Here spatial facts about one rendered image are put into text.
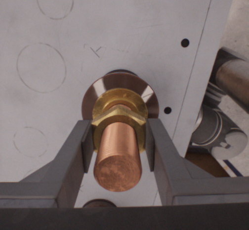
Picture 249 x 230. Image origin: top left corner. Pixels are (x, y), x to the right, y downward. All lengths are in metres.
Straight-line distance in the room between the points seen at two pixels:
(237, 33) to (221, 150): 1.51
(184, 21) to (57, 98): 0.24
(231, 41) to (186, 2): 1.63
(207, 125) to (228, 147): 0.11
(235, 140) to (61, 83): 0.46
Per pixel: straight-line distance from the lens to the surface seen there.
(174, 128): 0.34
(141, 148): 0.16
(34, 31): 0.33
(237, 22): 1.96
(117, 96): 0.20
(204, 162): 1.37
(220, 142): 0.54
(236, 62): 0.59
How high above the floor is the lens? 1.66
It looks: 73 degrees down
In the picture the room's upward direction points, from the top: 178 degrees clockwise
